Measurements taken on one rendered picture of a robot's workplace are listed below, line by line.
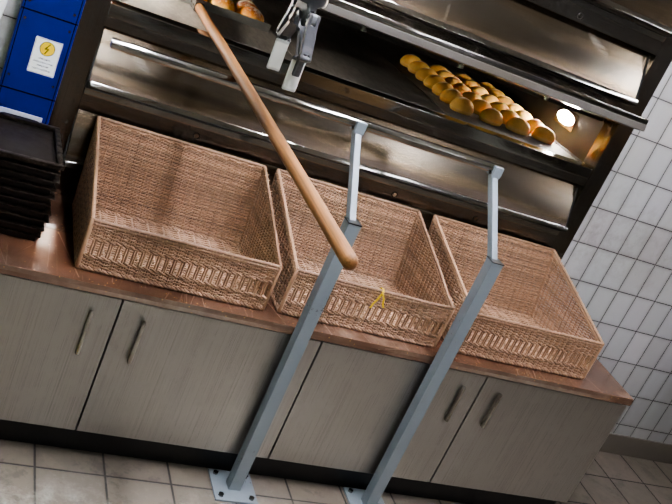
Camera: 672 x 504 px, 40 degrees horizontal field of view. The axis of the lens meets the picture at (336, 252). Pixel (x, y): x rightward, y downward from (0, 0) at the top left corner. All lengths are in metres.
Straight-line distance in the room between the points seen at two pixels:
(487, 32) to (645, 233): 1.14
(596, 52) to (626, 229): 0.75
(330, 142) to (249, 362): 0.79
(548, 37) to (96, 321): 1.73
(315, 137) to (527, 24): 0.79
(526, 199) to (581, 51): 0.55
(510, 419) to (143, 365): 1.26
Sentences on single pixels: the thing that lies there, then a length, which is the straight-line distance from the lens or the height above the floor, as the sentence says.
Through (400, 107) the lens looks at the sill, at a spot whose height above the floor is 1.17.
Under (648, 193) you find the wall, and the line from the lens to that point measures 3.71.
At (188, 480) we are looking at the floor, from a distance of 2.92.
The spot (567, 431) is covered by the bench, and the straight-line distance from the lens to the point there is 3.37.
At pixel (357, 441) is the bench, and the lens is 3.02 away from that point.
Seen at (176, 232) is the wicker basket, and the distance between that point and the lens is 2.95.
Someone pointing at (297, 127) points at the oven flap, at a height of 1.00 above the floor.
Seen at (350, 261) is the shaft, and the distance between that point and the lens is 1.58.
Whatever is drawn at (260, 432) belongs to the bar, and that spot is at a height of 0.23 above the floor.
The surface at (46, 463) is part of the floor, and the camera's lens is 2.81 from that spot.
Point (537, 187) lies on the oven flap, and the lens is 3.46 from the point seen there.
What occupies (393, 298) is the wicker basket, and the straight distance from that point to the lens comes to 2.80.
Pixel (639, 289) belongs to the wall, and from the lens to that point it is 3.93.
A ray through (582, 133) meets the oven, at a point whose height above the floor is 1.26.
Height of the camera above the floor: 1.75
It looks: 21 degrees down
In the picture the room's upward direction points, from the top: 24 degrees clockwise
